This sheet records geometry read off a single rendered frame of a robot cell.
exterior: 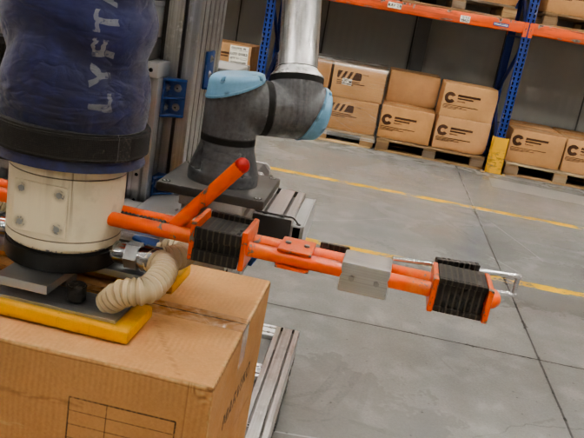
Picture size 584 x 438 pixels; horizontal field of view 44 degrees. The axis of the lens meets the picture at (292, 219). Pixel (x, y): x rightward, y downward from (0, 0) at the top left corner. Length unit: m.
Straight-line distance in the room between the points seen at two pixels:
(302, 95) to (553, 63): 8.17
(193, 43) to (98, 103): 0.69
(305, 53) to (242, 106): 0.18
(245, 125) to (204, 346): 0.58
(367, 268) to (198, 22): 0.83
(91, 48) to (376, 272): 0.49
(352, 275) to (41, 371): 0.44
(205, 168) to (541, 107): 8.31
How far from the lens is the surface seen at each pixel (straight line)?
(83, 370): 1.01
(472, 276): 1.06
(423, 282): 1.04
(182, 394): 0.97
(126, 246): 1.12
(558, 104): 9.66
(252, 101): 1.48
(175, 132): 1.71
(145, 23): 1.04
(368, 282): 1.03
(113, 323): 1.04
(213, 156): 1.50
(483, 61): 9.46
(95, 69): 1.02
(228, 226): 1.09
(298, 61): 1.55
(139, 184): 1.67
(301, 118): 1.52
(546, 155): 8.40
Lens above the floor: 1.43
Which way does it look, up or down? 17 degrees down
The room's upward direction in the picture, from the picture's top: 10 degrees clockwise
